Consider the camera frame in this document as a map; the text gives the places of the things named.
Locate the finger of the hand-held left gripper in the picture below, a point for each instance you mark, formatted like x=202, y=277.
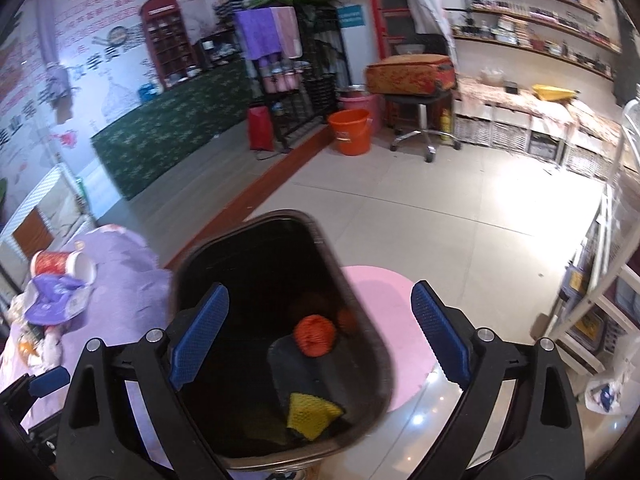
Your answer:
x=47, y=380

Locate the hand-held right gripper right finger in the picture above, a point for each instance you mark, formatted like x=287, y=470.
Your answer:
x=440, y=335

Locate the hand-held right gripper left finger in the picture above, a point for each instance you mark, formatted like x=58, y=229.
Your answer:
x=200, y=335

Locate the black plastic trash bin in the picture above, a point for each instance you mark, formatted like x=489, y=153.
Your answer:
x=260, y=280

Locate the red and white paper cup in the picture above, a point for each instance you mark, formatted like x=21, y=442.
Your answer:
x=50, y=262

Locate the round pink floor mat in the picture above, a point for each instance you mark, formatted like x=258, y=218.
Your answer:
x=390, y=320

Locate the purple snack packet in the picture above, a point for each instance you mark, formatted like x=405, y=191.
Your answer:
x=55, y=300

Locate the purple blanket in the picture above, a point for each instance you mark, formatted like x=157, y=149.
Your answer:
x=120, y=280

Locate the dark grey sheet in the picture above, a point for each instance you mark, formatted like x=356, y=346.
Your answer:
x=300, y=372

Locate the orange crumpled net ball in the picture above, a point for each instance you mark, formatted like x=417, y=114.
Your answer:
x=314, y=335

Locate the yellow sponge cloth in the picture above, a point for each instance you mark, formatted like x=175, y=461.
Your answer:
x=307, y=415

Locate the orange seat cushion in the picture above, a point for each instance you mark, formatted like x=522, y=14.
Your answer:
x=32, y=230

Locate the white shelf unit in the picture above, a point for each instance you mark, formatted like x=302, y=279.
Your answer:
x=600, y=280

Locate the clear plastic bag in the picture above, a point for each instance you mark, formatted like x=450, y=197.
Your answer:
x=605, y=395

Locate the white bench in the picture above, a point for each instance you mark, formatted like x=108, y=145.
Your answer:
x=50, y=195

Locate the green patterned counter cloth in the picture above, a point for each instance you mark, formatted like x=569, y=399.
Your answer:
x=165, y=130

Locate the yellow and red bottle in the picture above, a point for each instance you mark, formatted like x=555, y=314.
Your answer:
x=445, y=120

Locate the red bag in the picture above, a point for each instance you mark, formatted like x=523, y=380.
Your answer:
x=261, y=127

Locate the orange plastic bucket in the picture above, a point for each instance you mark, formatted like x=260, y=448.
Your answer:
x=350, y=132

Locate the swivel stool with red suitcase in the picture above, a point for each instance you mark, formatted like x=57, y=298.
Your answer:
x=422, y=110

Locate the white low cabinet with baskets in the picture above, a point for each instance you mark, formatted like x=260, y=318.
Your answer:
x=510, y=120

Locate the pink plastic bucket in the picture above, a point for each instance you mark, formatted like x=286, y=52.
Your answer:
x=367, y=105

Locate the blue box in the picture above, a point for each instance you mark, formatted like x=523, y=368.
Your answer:
x=149, y=92

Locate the yellow dustpan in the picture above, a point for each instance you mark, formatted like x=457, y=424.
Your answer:
x=552, y=92

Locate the black metal towel rack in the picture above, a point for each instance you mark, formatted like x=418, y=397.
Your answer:
x=320, y=90

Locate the red phone booth shelf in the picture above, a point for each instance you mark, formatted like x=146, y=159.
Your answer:
x=170, y=40

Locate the purple towel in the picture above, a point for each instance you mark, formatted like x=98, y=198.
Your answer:
x=257, y=32

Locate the pink towel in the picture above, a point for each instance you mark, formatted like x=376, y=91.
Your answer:
x=286, y=30

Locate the wooden wall shelves with goods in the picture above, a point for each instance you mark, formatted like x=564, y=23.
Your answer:
x=505, y=35

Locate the blue wall sign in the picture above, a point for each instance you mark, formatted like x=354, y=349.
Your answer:
x=350, y=16

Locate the red door frame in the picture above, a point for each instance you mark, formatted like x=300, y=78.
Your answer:
x=367, y=10

